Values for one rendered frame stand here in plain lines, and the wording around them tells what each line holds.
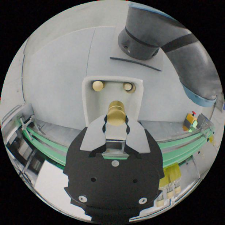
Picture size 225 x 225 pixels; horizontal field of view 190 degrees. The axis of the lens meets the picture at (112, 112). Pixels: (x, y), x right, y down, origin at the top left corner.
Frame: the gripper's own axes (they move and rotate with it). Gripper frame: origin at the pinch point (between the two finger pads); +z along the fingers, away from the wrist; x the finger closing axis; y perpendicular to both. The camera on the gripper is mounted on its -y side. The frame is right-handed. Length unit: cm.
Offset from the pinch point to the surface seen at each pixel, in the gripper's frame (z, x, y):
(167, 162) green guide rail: -3.7, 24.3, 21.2
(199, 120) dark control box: 13, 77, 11
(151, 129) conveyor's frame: 10.0, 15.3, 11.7
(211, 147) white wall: -52, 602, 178
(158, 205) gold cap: -24.9, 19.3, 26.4
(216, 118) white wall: 32, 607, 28
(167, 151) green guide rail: -0.8, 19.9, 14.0
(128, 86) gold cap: 13.2, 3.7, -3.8
